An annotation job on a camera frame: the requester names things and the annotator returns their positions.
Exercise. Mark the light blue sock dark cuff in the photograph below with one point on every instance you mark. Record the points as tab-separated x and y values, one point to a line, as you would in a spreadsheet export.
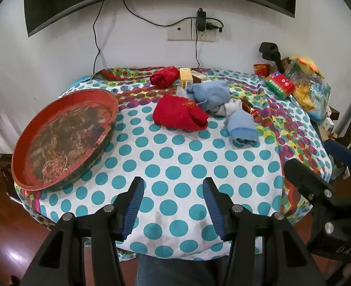
242	126

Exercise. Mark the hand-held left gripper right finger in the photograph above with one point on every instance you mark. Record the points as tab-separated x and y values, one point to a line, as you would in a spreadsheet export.
212	202

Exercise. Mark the red and green box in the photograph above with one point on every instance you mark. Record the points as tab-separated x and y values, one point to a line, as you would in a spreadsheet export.
279	85

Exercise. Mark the clear bag of snacks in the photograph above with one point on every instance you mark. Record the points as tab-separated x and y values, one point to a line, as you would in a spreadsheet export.
308	92

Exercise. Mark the polka-dot tablecloth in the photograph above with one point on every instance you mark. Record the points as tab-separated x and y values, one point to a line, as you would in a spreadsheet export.
175	166

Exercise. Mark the yellow cardboard box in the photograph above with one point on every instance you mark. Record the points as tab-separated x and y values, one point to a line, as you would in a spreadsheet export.
186	77

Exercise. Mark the round red tray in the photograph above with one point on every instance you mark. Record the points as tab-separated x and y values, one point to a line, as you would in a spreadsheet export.
65	137

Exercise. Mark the brown and white box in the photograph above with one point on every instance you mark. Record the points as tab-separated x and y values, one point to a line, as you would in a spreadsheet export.
199	77

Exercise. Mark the red sock with gold print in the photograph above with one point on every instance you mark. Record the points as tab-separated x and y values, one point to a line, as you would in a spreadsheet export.
178	113

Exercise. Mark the red gold candy wrapper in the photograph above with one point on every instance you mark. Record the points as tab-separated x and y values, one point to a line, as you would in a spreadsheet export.
249	107

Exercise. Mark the red snack packet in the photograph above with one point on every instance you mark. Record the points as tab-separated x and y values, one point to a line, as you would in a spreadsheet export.
261	69

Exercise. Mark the black clamp stand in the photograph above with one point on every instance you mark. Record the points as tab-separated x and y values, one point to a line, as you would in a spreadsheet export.
269	52

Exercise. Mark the person's jeans legs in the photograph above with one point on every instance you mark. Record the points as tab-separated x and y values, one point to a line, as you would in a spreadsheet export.
193	271

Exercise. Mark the grey-blue sock bundle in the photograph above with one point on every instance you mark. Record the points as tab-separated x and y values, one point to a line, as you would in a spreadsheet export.
211	95

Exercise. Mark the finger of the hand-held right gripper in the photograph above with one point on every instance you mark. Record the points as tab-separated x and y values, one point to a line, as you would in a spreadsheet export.
305	180
340	155

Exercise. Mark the white wall socket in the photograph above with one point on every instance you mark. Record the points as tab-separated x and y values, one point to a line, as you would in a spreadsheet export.
181	31

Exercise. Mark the white sock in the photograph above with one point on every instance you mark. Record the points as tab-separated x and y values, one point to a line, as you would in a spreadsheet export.
229	108

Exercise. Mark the blue cloth underlay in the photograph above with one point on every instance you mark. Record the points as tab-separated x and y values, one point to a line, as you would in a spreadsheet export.
78	80

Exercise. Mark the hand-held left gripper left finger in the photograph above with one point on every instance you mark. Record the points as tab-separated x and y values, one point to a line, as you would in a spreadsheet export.
133	202

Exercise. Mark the black power adapter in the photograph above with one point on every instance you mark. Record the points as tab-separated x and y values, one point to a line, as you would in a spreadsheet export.
201	20

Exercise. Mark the small red sock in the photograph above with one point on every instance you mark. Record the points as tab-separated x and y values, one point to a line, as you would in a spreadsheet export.
163	77

